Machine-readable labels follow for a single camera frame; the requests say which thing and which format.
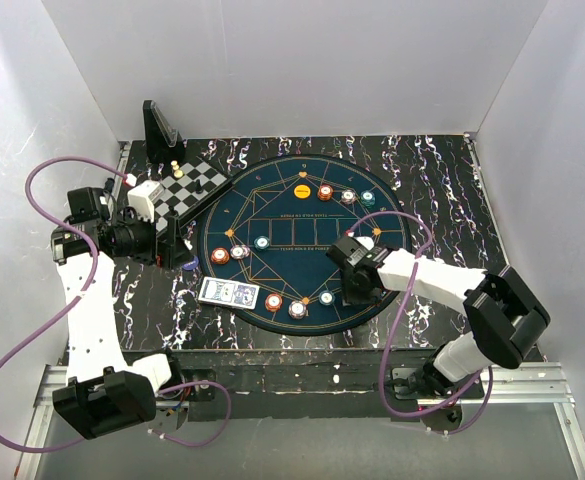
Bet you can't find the black card holder stand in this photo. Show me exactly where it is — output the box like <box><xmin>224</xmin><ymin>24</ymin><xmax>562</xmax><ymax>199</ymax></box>
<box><xmin>142</xmin><ymin>100</ymin><xmax>186</xmax><ymax>165</ymax></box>

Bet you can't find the red chip stack bottom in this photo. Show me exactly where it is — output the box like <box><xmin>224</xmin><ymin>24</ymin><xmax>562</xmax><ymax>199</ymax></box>
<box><xmin>265</xmin><ymin>293</ymin><xmax>283</xmax><ymax>312</ymax></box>

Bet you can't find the blue chip stack top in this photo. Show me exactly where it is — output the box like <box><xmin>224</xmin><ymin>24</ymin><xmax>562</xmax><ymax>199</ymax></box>
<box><xmin>340</xmin><ymin>189</ymin><xmax>357</xmax><ymax>205</ymax></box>

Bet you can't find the red chip stack top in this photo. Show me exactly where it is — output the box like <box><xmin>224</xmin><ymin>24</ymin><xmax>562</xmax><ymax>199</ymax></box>
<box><xmin>317</xmin><ymin>184</ymin><xmax>333</xmax><ymax>202</ymax></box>

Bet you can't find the cream chess pawn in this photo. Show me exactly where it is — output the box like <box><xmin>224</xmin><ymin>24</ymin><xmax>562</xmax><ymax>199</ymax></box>
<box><xmin>171</xmin><ymin>160</ymin><xmax>183</xmax><ymax>178</ymax></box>

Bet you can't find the green chip stack bottom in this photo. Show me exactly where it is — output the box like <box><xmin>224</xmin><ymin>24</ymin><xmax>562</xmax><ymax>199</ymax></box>
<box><xmin>318</xmin><ymin>290</ymin><xmax>335</xmax><ymax>306</ymax></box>

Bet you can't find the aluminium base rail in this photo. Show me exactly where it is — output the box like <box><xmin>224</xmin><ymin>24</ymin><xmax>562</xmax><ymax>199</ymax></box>
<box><xmin>25</xmin><ymin>362</ymin><xmax>585</xmax><ymax>479</ymax></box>

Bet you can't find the round blue poker mat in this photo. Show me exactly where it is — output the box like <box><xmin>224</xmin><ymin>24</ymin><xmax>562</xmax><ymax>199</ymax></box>
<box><xmin>198</xmin><ymin>155</ymin><xmax>412</xmax><ymax>336</ymax></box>

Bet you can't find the red chip stack left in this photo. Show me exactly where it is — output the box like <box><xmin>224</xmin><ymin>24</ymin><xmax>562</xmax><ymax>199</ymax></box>
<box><xmin>210</xmin><ymin>247</ymin><xmax>231</xmax><ymax>265</ymax></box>

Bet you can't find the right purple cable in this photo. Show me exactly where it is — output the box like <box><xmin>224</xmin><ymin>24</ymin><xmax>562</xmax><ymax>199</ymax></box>
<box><xmin>346</xmin><ymin>211</ymin><xmax>495</xmax><ymax>437</ymax></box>

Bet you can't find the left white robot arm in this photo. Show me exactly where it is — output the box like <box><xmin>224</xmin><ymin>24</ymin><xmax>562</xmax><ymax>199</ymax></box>
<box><xmin>51</xmin><ymin>180</ymin><xmax>185</xmax><ymax>440</ymax></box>

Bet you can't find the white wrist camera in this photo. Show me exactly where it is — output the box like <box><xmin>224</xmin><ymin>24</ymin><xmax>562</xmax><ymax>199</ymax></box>
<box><xmin>127</xmin><ymin>180</ymin><xmax>164</xmax><ymax>223</ymax></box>
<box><xmin>355</xmin><ymin>236</ymin><xmax>375</xmax><ymax>250</ymax></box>

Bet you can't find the purple cable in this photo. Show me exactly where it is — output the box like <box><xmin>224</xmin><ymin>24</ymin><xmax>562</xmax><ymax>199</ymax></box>
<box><xmin>346</xmin><ymin>211</ymin><xmax>495</xmax><ymax>437</ymax></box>
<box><xmin>0</xmin><ymin>155</ymin><xmax>233</xmax><ymax>454</ymax></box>

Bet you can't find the playing card deck box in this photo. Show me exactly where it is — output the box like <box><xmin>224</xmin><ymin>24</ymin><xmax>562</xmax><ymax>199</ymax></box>
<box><xmin>198</xmin><ymin>277</ymin><xmax>260</xmax><ymax>310</ymax></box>

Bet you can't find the orange dealer button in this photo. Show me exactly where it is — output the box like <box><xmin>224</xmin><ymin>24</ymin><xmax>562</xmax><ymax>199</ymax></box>
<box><xmin>294</xmin><ymin>184</ymin><xmax>312</xmax><ymax>199</ymax></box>

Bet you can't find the red chip stack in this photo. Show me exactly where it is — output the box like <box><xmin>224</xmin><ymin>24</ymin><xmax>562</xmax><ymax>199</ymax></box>
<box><xmin>265</xmin><ymin>293</ymin><xmax>283</xmax><ymax>312</ymax></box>
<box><xmin>210</xmin><ymin>247</ymin><xmax>231</xmax><ymax>265</ymax></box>
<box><xmin>317</xmin><ymin>184</ymin><xmax>333</xmax><ymax>202</ymax></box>

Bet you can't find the green chip stack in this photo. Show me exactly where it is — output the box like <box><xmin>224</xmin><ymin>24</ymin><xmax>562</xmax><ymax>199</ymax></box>
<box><xmin>253</xmin><ymin>236</ymin><xmax>270</xmax><ymax>251</ymax></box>
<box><xmin>318</xmin><ymin>290</ymin><xmax>335</xmax><ymax>306</ymax></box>
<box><xmin>360</xmin><ymin>191</ymin><xmax>376</xmax><ymax>207</ymax></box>

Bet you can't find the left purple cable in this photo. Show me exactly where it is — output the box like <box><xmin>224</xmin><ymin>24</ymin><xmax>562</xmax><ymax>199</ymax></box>
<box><xmin>0</xmin><ymin>155</ymin><xmax>233</xmax><ymax>454</ymax></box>

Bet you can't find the blue small blind button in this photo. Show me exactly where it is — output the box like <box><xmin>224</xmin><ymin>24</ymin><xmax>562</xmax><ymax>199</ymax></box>
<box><xmin>182</xmin><ymin>257</ymin><xmax>199</xmax><ymax>271</ymax></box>

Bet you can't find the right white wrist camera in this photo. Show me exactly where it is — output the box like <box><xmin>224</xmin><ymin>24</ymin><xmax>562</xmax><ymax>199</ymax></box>
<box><xmin>355</xmin><ymin>236</ymin><xmax>375</xmax><ymax>250</ymax></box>

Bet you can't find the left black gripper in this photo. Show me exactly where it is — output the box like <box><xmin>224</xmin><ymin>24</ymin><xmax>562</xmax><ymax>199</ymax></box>
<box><xmin>113</xmin><ymin>207</ymin><xmax>194</xmax><ymax>270</ymax></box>

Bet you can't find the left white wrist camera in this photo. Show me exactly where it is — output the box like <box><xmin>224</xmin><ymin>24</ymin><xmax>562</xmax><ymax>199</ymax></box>
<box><xmin>127</xmin><ymin>180</ymin><xmax>164</xmax><ymax>223</ymax></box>

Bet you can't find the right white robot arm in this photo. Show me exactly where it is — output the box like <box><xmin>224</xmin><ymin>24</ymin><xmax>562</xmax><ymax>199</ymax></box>
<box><xmin>326</xmin><ymin>235</ymin><xmax>551</xmax><ymax>398</ymax></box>

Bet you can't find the green chip stack top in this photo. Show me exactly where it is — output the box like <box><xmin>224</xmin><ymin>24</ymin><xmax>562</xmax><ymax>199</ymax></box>
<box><xmin>360</xmin><ymin>191</ymin><xmax>376</xmax><ymax>207</ymax></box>

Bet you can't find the black white chessboard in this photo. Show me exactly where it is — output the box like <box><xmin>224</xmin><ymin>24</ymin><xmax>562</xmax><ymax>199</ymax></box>
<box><xmin>147</xmin><ymin>158</ymin><xmax>233</xmax><ymax>234</ymax></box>

